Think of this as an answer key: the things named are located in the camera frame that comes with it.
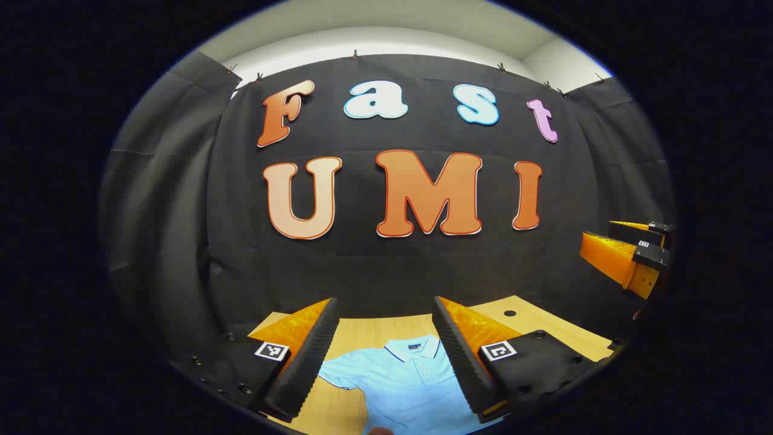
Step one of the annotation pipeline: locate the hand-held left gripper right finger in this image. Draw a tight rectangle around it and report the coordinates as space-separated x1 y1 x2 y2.
431 295 606 424

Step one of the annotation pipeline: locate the light blue T-shirt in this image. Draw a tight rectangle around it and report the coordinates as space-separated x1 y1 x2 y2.
317 334 503 435

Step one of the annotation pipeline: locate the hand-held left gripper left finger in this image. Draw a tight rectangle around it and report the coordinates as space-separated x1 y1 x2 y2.
169 297 340 424

